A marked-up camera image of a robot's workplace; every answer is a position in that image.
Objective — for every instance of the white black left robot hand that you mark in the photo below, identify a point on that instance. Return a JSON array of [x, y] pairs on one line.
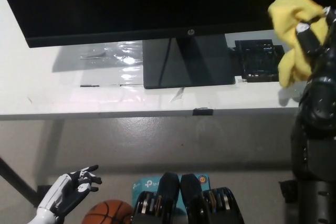
[[67, 192]]

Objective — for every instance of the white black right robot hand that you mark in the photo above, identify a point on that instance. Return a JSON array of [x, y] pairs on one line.
[[325, 43]]

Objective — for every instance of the yellow microfibre cloth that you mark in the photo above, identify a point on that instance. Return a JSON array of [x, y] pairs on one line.
[[286, 19]]

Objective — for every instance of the black diagonal desk leg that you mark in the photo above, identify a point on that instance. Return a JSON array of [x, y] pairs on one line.
[[15, 182]]

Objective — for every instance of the black desk edge clip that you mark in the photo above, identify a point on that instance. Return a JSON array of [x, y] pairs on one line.
[[202, 111]]

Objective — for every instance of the black HP monitor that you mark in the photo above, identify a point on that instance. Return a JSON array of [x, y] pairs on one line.
[[131, 3]]

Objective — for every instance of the black floor foot plate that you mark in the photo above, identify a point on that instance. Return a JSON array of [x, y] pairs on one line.
[[287, 192], [42, 192]]

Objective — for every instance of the orange basketball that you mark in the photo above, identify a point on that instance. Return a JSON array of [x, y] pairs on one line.
[[107, 213]]

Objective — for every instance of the black square tray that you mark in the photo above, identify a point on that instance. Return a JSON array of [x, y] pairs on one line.
[[257, 58]]

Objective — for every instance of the teal tp-link box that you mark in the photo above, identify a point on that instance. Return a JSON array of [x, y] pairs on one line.
[[147, 183]]

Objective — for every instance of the clear plastic sheet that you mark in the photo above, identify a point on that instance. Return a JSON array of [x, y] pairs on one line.
[[126, 61]]

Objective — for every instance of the clear tape strip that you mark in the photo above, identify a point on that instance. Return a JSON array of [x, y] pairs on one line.
[[178, 95]]

